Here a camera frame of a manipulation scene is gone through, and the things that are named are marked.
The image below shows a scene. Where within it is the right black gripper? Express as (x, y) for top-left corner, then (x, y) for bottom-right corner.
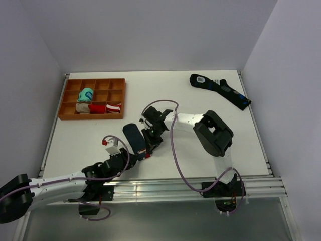
(142, 126), (165, 154)

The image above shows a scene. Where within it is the navy cartoon sock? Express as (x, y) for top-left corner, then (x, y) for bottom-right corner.
(122, 123), (150, 161)

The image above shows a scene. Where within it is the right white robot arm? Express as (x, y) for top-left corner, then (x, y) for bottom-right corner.
(139, 107), (237, 196)

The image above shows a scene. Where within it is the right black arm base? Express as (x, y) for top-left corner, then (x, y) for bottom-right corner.
(201, 174), (246, 213)

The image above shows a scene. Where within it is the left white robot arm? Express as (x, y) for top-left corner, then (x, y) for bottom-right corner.
(1, 148), (137, 224)

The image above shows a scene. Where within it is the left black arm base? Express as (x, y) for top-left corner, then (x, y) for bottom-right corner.
(68, 185), (114, 221)

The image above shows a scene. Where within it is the red white striped sock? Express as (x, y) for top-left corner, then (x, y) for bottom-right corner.
(88, 103), (121, 114)

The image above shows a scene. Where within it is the beige rolled sock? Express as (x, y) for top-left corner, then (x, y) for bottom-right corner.
(75, 103), (90, 114)

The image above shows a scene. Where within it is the orange compartment tray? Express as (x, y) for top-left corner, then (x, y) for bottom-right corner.
(58, 78), (126, 121)

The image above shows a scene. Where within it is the teal rolled sock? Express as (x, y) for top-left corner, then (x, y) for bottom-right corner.
(77, 88), (93, 102)

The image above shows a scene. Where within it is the black blue sports sock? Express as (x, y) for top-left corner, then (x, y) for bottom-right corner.
(190, 74), (251, 110)

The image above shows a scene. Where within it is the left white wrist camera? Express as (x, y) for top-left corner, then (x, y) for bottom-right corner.
(102, 138), (121, 156)

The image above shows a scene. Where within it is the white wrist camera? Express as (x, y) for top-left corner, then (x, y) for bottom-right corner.
(102, 138), (121, 156)
(139, 115), (151, 127)

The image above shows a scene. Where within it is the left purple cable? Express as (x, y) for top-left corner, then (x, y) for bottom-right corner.
(0, 135), (131, 221)

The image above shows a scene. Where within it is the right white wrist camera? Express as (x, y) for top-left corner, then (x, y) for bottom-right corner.
(139, 115), (151, 127)

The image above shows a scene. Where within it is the aluminium front rail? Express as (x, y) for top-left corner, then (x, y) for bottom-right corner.
(103, 177), (287, 203)

